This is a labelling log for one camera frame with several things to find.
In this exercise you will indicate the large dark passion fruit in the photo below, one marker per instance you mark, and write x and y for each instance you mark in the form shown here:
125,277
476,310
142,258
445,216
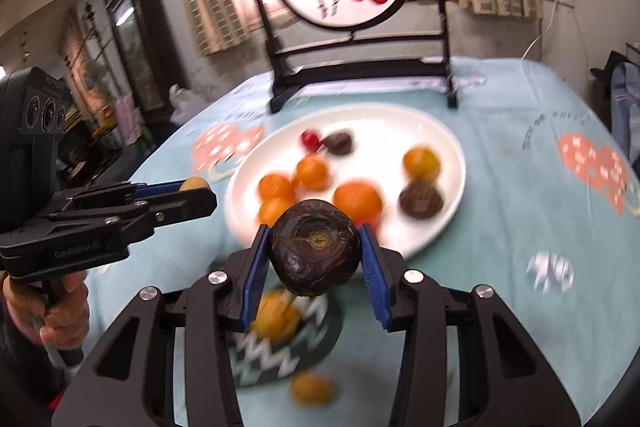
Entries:
421,199

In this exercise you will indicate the person's left forearm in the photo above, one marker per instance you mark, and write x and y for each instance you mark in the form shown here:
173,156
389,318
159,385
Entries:
20,357

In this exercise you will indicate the yellowish green-tinged orange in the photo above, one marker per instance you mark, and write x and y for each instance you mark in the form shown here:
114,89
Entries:
421,163

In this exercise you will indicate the dark cloth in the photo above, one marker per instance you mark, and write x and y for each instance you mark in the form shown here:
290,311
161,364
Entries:
602,82

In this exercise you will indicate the yellow round fruit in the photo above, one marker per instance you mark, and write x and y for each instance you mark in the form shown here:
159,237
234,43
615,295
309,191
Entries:
277,317

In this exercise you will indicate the dark wooden cabinet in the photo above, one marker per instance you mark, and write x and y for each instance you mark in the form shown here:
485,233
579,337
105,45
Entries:
135,32

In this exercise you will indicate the large tangerine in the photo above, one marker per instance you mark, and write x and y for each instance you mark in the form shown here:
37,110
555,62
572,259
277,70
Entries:
271,211
357,199

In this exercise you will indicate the white oval plate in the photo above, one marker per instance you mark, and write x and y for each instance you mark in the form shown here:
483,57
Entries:
380,132

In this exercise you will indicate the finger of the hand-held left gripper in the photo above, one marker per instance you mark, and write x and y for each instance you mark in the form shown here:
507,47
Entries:
190,204
155,188

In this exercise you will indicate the white plastic bag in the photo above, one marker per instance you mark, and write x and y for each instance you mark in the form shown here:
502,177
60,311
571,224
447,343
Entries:
182,102

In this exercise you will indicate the small orange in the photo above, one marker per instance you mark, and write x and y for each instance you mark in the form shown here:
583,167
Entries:
311,172
275,188

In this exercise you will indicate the pink hanging cloth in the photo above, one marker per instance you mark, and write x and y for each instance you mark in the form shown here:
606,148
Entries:
128,119

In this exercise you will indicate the blue crumpled cloth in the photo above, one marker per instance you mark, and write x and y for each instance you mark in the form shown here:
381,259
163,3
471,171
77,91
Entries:
627,97

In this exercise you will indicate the wall scroll painting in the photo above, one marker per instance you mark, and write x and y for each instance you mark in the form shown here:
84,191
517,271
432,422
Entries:
87,57

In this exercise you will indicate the dark purple passion fruit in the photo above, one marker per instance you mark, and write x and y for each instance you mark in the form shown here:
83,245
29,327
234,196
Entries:
338,143
312,252

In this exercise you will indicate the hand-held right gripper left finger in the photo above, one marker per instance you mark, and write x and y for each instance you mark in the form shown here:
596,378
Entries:
252,277

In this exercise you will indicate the medium orange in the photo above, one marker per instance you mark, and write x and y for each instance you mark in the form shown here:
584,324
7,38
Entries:
311,387

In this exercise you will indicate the small yellow-green fruit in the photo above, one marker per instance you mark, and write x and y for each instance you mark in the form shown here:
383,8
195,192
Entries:
194,183

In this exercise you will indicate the person's left hand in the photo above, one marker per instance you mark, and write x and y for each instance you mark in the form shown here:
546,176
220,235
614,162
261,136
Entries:
67,312

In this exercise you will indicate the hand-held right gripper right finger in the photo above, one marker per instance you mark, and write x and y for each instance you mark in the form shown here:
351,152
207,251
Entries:
374,279

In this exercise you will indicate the red cherry tomato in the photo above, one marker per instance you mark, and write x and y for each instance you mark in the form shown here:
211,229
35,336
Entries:
311,140

